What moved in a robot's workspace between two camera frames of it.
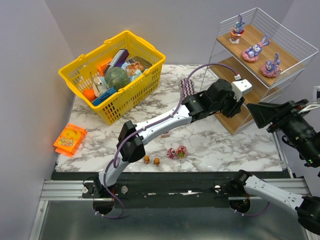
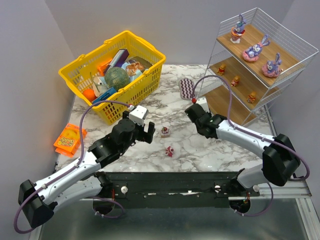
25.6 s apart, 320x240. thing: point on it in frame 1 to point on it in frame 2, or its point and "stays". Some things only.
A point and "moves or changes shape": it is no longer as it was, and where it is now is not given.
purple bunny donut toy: (270, 69) stays
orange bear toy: (156, 161) moves or changes shape
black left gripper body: (235, 107) to (143, 130)
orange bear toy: (146, 159) to (221, 69)
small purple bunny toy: (237, 30) stays
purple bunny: (251, 53) stays
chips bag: (135, 67) stays
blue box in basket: (102, 96) stays
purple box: (118, 60) stays
